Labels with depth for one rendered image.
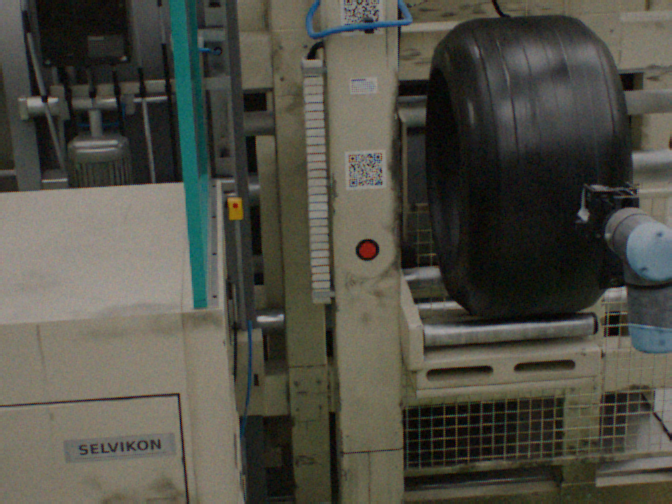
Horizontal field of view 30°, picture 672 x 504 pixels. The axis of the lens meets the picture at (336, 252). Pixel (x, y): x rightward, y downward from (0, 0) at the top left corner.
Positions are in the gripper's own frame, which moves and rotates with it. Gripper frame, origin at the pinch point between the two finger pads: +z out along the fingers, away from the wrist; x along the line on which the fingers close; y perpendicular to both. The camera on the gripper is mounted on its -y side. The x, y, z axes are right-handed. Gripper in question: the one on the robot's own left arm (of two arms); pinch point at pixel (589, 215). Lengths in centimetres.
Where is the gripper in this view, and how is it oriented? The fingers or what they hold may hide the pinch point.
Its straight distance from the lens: 213.7
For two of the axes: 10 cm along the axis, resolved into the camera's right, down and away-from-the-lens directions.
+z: -0.9, -2.5, 9.6
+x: -10.0, 0.6, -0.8
